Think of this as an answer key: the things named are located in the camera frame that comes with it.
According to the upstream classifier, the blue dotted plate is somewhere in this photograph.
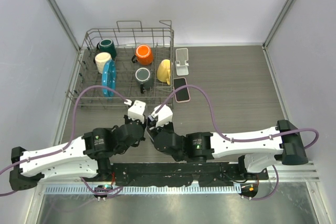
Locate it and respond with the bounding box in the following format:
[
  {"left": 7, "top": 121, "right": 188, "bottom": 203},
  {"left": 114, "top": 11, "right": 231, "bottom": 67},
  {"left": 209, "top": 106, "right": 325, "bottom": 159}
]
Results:
[{"left": 101, "top": 60, "right": 117, "bottom": 90}]

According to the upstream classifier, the grey mug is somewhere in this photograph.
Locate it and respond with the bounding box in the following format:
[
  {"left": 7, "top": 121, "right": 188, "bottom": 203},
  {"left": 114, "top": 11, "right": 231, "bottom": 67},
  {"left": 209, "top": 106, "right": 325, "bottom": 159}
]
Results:
[{"left": 135, "top": 67, "right": 154, "bottom": 94}]

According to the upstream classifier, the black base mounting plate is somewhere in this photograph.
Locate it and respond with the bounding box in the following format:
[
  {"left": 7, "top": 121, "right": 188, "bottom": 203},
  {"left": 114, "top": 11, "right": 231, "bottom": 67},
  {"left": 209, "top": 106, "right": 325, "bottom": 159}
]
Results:
[{"left": 111, "top": 161, "right": 239, "bottom": 187}]

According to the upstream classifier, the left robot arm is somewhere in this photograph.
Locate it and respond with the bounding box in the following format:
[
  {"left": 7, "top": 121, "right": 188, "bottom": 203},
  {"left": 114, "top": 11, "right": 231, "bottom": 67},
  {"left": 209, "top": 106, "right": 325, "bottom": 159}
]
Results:
[{"left": 9, "top": 116, "right": 146, "bottom": 191}]

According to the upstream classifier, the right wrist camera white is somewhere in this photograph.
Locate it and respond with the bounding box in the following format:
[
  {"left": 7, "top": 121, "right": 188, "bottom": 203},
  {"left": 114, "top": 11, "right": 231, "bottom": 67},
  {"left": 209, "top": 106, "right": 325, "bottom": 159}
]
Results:
[{"left": 148, "top": 105, "right": 173, "bottom": 127}]

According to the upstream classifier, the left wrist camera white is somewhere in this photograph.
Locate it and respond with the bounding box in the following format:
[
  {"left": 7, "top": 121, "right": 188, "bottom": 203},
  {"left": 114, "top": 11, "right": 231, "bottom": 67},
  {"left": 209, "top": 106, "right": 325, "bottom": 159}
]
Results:
[{"left": 124, "top": 99, "right": 146, "bottom": 124}]

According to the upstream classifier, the yellow mug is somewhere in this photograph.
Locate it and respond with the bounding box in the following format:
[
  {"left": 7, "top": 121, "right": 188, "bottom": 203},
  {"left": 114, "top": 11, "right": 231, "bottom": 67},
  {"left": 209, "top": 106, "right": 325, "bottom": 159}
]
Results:
[{"left": 156, "top": 59, "right": 171, "bottom": 85}]

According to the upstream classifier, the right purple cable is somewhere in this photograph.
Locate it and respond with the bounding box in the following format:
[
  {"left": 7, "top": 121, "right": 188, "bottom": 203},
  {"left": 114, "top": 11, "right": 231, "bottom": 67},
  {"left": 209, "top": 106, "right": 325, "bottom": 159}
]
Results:
[{"left": 154, "top": 84, "right": 320, "bottom": 201}]

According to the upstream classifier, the dark green mug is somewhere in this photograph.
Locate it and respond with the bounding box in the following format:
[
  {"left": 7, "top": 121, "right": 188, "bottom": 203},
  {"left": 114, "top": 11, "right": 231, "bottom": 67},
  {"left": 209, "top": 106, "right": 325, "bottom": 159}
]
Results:
[{"left": 96, "top": 39, "right": 117, "bottom": 60}]

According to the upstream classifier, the white folding phone stand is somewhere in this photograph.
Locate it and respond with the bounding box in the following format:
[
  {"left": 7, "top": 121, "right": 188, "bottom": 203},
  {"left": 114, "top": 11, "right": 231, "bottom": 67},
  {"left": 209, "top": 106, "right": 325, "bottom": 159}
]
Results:
[{"left": 175, "top": 48, "right": 189, "bottom": 76}]

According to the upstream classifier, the phone in pink case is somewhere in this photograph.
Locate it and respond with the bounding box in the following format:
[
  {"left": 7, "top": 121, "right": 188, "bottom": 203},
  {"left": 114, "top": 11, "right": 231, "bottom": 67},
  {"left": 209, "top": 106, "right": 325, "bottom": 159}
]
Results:
[{"left": 173, "top": 77, "right": 190, "bottom": 103}]

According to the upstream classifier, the phone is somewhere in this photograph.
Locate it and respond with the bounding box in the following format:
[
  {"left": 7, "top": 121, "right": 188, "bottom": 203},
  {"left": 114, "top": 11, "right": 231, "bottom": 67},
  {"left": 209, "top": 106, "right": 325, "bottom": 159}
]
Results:
[
  {"left": 146, "top": 116, "right": 155, "bottom": 143},
  {"left": 173, "top": 77, "right": 190, "bottom": 103}
]

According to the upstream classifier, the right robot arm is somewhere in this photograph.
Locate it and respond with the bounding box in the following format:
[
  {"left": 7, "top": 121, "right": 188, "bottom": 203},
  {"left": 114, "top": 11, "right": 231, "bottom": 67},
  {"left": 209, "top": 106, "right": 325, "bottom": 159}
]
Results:
[{"left": 146, "top": 118, "right": 308, "bottom": 179}]

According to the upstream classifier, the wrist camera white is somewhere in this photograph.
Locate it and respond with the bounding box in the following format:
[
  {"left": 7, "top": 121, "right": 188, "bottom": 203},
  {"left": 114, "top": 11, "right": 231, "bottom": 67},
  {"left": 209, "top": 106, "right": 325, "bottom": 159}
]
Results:
[
  {"left": 148, "top": 105, "right": 173, "bottom": 127},
  {"left": 124, "top": 99, "right": 146, "bottom": 124}
]

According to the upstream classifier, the orange mug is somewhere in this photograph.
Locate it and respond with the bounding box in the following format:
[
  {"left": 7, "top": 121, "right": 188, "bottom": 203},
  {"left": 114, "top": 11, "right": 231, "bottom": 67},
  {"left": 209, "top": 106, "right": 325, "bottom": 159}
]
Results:
[{"left": 131, "top": 44, "right": 154, "bottom": 66}]

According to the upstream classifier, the white slotted cable duct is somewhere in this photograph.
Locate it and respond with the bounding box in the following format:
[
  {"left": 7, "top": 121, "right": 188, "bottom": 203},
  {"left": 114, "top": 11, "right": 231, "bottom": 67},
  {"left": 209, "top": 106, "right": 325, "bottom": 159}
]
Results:
[{"left": 44, "top": 184, "right": 241, "bottom": 195}]

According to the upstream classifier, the cream ribbed mug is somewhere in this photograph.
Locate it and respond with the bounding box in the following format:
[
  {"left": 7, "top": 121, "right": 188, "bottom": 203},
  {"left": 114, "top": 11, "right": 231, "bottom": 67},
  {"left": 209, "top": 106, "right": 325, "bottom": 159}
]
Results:
[{"left": 94, "top": 52, "right": 112, "bottom": 74}]

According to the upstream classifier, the grey wire dish rack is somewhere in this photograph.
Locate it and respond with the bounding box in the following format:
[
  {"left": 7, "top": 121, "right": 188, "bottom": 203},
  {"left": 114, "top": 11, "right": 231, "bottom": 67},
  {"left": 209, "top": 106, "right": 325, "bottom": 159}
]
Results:
[{"left": 66, "top": 20, "right": 174, "bottom": 106}]

